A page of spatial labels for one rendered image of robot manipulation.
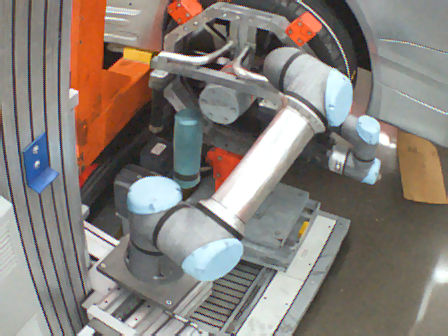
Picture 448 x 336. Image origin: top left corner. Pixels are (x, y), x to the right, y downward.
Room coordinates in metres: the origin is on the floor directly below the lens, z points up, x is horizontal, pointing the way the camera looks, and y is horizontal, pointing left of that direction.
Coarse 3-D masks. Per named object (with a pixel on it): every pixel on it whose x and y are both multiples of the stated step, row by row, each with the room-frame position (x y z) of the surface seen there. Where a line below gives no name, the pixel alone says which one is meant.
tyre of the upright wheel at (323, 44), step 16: (208, 0) 1.97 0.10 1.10; (224, 0) 1.95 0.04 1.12; (240, 0) 1.93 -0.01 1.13; (256, 0) 1.91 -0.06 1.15; (272, 0) 1.89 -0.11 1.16; (288, 0) 1.91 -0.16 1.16; (304, 0) 1.96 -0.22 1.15; (320, 0) 2.03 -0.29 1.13; (288, 16) 1.87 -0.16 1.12; (320, 16) 1.93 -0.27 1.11; (336, 16) 2.01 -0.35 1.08; (320, 32) 1.84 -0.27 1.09; (336, 32) 1.92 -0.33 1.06; (320, 48) 1.83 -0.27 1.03; (336, 48) 1.85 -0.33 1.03; (352, 48) 1.98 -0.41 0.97; (336, 64) 1.81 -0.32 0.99; (352, 64) 1.93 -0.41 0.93; (352, 80) 1.91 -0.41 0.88
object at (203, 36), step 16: (192, 32) 2.00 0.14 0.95; (208, 32) 2.17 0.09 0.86; (272, 32) 1.91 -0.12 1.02; (192, 48) 2.02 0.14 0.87; (208, 48) 2.17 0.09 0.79; (208, 64) 2.13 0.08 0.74; (224, 64) 1.97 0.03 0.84; (192, 80) 2.01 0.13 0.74; (256, 112) 2.02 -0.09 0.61; (240, 128) 1.92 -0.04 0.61; (256, 128) 1.93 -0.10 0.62
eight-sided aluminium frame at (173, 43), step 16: (208, 16) 1.87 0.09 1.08; (224, 16) 1.86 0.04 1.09; (240, 16) 1.84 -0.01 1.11; (256, 16) 1.82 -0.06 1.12; (272, 16) 1.84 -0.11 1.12; (176, 32) 1.92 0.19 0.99; (176, 48) 1.93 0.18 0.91; (304, 48) 1.80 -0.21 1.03; (176, 80) 1.96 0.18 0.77; (176, 96) 1.91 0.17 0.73; (192, 96) 1.95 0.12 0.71; (208, 128) 1.89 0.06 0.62; (224, 128) 1.91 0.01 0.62; (208, 144) 1.86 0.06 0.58; (224, 144) 1.85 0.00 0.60; (240, 144) 1.83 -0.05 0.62
